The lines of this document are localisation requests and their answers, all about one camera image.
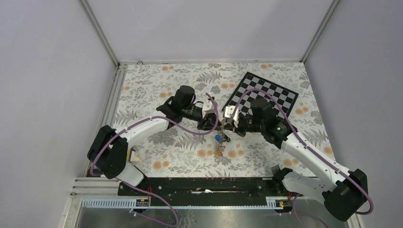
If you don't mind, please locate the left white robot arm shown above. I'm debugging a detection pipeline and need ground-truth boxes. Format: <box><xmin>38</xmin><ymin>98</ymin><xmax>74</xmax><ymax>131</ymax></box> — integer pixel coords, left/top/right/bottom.
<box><xmin>87</xmin><ymin>85</ymin><xmax>220</xmax><ymax>195</ymax></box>

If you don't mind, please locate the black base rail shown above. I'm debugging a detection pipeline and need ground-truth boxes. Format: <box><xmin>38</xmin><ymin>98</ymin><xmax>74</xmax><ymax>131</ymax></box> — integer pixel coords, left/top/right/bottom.
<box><xmin>117</xmin><ymin>177</ymin><xmax>296</xmax><ymax>207</ymax></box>

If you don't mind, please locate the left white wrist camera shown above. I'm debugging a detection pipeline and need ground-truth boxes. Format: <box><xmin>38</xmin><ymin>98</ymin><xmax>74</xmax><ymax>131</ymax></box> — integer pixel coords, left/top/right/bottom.
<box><xmin>201</xmin><ymin>98</ymin><xmax>217</xmax><ymax>116</ymax></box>

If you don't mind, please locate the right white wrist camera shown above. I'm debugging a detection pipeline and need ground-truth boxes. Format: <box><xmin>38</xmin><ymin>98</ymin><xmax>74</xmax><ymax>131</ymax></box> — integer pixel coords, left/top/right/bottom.
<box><xmin>223</xmin><ymin>105</ymin><xmax>239</xmax><ymax>126</ymax></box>

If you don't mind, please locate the purple cable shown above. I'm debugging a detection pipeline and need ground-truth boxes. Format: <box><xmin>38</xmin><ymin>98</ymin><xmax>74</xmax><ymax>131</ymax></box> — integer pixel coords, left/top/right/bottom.
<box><xmin>229</xmin><ymin>88</ymin><xmax>375</xmax><ymax>228</ymax></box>
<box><xmin>89</xmin><ymin>92</ymin><xmax>220</xmax><ymax>227</ymax></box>

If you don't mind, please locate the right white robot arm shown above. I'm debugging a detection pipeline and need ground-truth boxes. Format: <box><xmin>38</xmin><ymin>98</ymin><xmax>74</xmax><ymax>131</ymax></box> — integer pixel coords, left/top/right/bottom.
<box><xmin>223</xmin><ymin>98</ymin><xmax>368</xmax><ymax>222</ymax></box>

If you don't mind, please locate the yellow white wedge block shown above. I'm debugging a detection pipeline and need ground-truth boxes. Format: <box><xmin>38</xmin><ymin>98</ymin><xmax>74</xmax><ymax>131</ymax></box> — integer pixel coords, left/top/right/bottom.
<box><xmin>126</xmin><ymin>148</ymin><xmax>141</xmax><ymax>163</ymax></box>

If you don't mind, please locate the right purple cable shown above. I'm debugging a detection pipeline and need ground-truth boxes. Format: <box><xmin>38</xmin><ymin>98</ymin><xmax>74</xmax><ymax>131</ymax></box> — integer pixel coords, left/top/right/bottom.
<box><xmin>229</xmin><ymin>88</ymin><xmax>375</xmax><ymax>228</ymax></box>

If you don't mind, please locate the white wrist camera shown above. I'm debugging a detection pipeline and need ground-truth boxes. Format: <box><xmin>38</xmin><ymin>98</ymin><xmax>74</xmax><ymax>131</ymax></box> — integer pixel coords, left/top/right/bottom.
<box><xmin>201</xmin><ymin>98</ymin><xmax>217</xmax><ymax>116</ymax></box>
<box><xmin>223</xmin><ymin>105</ymin><xmax>239</xmax><ymax>126</ymax></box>

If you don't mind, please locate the floral tablecloth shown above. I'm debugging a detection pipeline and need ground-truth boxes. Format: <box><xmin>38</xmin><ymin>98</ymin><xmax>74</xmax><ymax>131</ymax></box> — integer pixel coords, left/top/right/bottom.
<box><xmin>113</xmin><ymin>63</ymin><xmax>334</xmax><ymax>177</ymax></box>

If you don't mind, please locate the black white chessboard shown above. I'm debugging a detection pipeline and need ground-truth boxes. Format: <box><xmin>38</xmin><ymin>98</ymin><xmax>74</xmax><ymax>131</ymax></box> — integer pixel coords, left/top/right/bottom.
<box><xmin>221</xmin><ymin>71</ymin><xmax>300</xmax><ymax>139</ymax></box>

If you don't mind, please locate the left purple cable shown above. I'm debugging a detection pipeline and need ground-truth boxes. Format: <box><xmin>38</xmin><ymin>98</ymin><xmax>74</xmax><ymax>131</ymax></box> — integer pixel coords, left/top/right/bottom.
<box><xmin>89</xmin><ymin>92</ymin><xmax>220</xmax><ymax>227</ymax></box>

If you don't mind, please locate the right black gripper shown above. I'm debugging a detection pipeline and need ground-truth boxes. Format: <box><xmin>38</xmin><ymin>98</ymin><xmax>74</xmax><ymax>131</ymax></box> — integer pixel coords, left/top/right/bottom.
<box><xmin>224</xmin><ymin>114</ymin><xmax>265</xmax><ymax>137</ymax></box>

